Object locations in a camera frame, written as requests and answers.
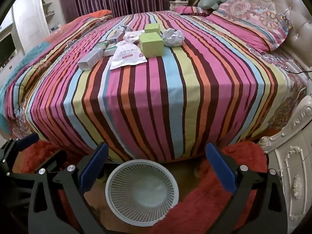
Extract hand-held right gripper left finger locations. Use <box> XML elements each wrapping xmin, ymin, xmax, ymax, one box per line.
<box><xmin>28</xmin><ymin>142</ymin><xmax>110</xmax><ymax>234</ymax></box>

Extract cream tufted headboard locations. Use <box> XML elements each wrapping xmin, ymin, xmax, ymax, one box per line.
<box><xmin>229</xmin><ymin>0</ymin><xmax>312</xmax><ymax>72</ymax></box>

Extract grey paper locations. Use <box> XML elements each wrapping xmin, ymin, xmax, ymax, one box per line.
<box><xmin>117</xmin><ymin>24</ymin><xmax>132</xmax><ymax>34</ymax></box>

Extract teal patterned tissue packet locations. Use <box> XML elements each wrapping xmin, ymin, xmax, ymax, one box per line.
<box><xmin>104</xmin><ymin>44</ymin><xmax>120</xmax><ymax>57</ymax></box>

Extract black cable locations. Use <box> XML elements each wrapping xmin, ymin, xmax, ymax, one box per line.
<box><xmin>285</xmin><ymin>68</ymin><xmax>312</xmax><ymax>76</ymax></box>

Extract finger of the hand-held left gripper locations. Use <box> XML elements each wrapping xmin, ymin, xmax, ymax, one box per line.
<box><xmin>45</xmin><ymin>150</ymin><xmax>68</xmax><ymax>173</ymax></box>
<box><xmin>11</xmin><ymin>133</ymin><xmax>40</xmax><ymax>154</ymax></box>

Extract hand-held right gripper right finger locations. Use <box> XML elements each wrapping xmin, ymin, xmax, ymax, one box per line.
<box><xmin>205</xmin><ymin>143</ymin><xmax>290</xmax><ymax>234</ymax></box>

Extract long white grey box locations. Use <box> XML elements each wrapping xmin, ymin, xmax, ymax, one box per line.
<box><xmin>77</xmin><ymin>47</ymin><xmax>105</xmax><ymax>71</ymax></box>

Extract dark screen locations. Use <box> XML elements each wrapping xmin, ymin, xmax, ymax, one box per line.
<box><xmin>0</xmin><ymin>34</ymin><xmax>15</xmax><ymax>67</ymax></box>

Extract floral pillow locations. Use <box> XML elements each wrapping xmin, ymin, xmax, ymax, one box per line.
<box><xmin>207</xmin><ymin>0</ymin><xmax>293</xmax><ymax>53</ymax></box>

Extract striped colourful bed sheet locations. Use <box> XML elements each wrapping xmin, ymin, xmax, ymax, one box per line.
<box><xmin>23</xmin><ymin>10</ymin><xmax>288</xmax><ymax>164</ymax></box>

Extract white pouch with pink print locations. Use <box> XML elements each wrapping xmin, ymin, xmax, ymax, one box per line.
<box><xmin>109</xmin><ymin>41</ymin><xmax>148</xmax><ymax>70</ymax></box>

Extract cream carved nightstand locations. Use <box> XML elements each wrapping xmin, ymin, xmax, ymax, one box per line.
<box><xmin>258</xmin><ymin>95</ymin><xmax>312</xmax><ymax>234</ymax></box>

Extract white plastic wrapper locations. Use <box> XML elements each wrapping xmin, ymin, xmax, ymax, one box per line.
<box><xmin>123</xmin><ymin>30</ymin><xmax>146</xmax><ymax>43</ymax></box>

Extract white paper ball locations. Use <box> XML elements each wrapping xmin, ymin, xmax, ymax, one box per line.
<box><xmin>162</xmin><ymin>28</ymin><xmax>185</xmax><ymax>47</ymax></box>

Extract floral bed sheet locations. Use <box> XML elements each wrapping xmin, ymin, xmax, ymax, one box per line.
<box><xmin>247</xmin><ymin>46</ymin><xmax>309</xmax><ymax>138</ymax></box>

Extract green and white packet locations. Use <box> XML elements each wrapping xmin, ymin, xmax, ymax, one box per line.
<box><xmin>94</xmin><ymin>41</ymin><xmax>108</xmax><ymax>52</ymax></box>

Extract white cabinet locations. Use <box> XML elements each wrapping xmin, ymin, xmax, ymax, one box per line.
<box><xmin>12</xmin><ymin>0</ymin><xmax>67</xmax><ymax>52</ymax></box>

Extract white plastic mesh basket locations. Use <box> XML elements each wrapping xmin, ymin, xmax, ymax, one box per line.
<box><xmin>105</xmin><ymin>160</ymin><xmax>179</xmax><ymax>230</ymax></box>

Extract large light green box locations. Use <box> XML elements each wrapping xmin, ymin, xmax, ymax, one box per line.
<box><xmin>138</xmin><ymin>32</ymin><xmax>164</xmax><ymax>59</ymax></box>

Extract striped pillow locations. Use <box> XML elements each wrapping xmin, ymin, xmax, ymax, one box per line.
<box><xmin>175</xmin><ymin>5</ymin><xmax>214</xmax><ymax>17</ymax></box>

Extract red shaggy rug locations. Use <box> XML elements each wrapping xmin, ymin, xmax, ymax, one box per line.
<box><xmin>12</xmin><ymin>138</ymin><xmax>270</xmax><ymax>234</ymax></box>

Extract small light green box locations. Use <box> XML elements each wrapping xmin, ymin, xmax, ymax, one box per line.
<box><xmin>144</xmin><ymin>24</ymin><xmax>160</xmax><ymax>34</ymax></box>

